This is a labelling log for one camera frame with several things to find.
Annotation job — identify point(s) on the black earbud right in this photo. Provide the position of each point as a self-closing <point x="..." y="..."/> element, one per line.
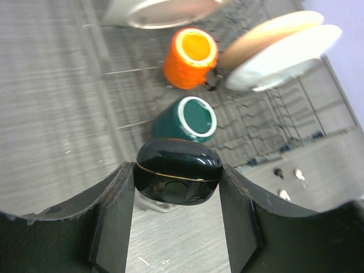
<point x="278" y="172"/>

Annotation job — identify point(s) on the grey wire dish rack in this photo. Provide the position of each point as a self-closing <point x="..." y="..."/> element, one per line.
<point x="126" y="64"/>

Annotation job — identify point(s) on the dark green ceramic mug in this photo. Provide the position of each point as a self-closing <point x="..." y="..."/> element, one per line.
<point x="189" y="118"/>

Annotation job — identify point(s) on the white earbud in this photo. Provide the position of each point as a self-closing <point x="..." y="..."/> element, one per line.
<point x="298" y="173"/>
<point x="284" y="195"/>

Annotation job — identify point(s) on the white earbud left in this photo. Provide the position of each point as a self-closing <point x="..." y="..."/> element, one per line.
<point x="284" y="195"/>

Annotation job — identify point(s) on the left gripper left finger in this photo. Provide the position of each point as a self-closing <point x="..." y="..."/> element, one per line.
<point x="88" y="233"/>

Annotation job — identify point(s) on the cream oval dish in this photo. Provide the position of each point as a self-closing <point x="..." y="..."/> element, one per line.
<point x="153" y="14"/>

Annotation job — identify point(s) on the white earbud right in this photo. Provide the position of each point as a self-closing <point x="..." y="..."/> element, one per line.
<point x="298" y="173"/>

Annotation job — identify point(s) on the orange ceramic mug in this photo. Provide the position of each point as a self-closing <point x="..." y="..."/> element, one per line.
<point x="191" y="55"/>

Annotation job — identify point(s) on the white plate with foot ring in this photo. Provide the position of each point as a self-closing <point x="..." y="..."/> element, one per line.
<point x="284" y="60"/>

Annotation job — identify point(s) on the beige ceramic plate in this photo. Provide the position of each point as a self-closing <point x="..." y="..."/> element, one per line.
<point x="266" y="34"/>

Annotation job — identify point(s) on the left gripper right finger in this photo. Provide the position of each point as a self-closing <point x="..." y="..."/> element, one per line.
<point x="265" y="233"/>

